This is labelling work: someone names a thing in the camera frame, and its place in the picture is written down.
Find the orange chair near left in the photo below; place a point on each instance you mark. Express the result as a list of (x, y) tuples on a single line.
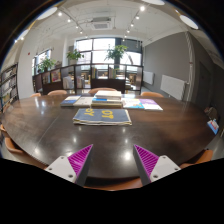
[(10, 145)]

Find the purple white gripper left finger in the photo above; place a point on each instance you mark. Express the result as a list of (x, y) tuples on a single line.
[(73, 168)]

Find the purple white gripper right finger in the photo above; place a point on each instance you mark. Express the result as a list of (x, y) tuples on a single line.
[(152, 167)]

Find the orange chair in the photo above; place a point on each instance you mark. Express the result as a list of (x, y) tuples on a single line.
[(36, 95), (204, 156), (57, 92), (95, 90), (10, 145), (152, 94)]

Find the potted plant centre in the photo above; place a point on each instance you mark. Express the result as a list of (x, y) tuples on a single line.
[(116, 53)]

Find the bookshelf on left wall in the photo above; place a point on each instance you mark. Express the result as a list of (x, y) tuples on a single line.
[(8, 86)]

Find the orange chair back centre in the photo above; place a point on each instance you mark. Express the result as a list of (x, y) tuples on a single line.
[(95, 90)]

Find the orange chair far left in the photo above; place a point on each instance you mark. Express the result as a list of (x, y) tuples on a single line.
[(36, 95)]

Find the ceiling air conditioner unit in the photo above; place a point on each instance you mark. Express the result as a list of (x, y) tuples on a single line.
[(101, 23)]

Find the white wall radiator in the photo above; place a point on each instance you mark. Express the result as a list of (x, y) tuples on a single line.
[(173, 86)]

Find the blue item on right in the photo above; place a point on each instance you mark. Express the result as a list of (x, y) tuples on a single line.
[(213, 126)]

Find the white booklet on table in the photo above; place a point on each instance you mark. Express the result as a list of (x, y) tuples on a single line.
[(83, 102)]

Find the blue book on table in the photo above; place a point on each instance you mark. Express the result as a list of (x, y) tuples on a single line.
[(69, 101)]

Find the orange chair near right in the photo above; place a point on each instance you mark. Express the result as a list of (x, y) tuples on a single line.
[(204, 156)]

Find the orange chair back right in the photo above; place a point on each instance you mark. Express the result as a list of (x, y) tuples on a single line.
[(152, 94)]

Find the colourful magazine on table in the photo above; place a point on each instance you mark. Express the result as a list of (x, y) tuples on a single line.
[(132, 103)]

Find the dark wooden shelf divider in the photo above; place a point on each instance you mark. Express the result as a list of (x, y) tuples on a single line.
[(81, 77)]

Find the orange chair back left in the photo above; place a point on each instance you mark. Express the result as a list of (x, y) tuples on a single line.
[(57, 92)]

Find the folded dark blue towel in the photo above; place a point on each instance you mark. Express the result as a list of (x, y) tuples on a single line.
[(91, 116)]

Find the stack of books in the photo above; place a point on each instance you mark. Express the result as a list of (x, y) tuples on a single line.
[(107, 98)]

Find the purple magazine on table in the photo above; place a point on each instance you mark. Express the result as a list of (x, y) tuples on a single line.
[(150, 104)]

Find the potted plant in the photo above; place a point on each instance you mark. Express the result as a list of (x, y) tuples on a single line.
[(45, 65), (74, 56), (116, 53)]

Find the potted plant far left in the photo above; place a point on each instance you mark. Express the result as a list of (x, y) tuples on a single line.
[(45, 65)]

